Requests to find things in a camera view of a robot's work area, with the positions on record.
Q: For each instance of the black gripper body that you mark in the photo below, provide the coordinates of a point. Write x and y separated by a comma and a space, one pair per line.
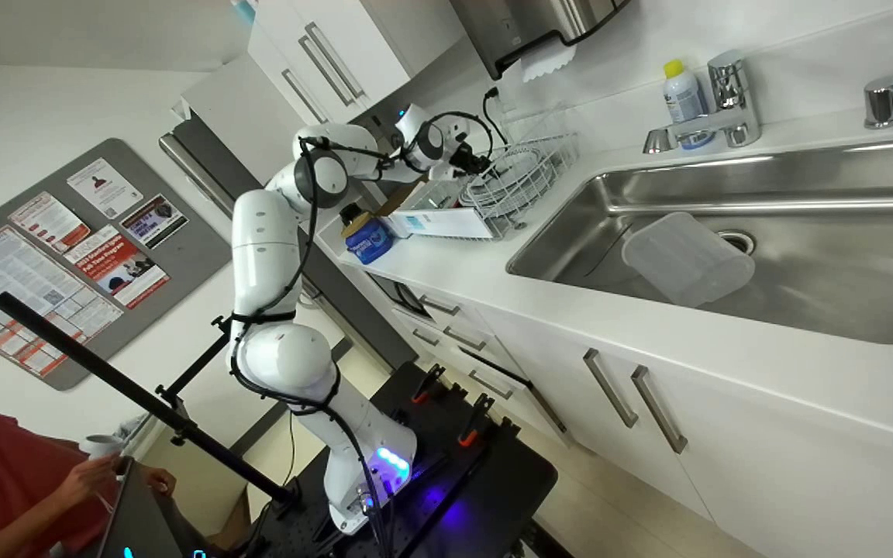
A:
465, 157

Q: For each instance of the bare person forearm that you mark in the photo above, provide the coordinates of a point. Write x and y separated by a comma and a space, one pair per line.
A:
21, 527

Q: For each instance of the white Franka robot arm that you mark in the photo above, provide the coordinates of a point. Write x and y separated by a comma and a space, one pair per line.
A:
260, 250

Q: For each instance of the stainless steel sink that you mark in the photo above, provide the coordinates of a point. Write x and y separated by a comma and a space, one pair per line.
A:
829, 281

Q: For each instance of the person hand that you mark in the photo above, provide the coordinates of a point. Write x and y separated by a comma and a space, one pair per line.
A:
95, 479

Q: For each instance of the white paper towel sheet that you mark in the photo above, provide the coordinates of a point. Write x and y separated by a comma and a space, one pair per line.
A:
547, 63

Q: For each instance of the cardboard box with blue base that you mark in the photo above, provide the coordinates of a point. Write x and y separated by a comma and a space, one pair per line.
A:
369, 244

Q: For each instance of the paper towel dispenser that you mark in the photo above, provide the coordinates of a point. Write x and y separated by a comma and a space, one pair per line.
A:
529, 25

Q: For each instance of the soap bottle with yellow cap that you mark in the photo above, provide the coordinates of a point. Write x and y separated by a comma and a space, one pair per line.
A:
684, 94

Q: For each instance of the black clamp with orange grip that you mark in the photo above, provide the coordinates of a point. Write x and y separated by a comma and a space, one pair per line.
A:
428, 383
474, 423

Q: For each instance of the chrome faucet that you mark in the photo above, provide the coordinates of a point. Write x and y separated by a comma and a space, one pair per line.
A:
720, 117

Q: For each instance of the black robot table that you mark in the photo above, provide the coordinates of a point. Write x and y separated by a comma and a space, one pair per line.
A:
479, 491

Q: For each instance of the black tripod pole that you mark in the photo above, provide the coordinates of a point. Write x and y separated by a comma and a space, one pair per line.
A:
136, 398

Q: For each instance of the gray board with posters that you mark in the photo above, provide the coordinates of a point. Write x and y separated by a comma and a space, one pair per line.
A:
62, 257

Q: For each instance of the dark laptop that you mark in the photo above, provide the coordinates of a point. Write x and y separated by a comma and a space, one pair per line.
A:
141, 525

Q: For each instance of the person in red shirt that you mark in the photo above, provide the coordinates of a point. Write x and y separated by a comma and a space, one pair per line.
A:
2, 467

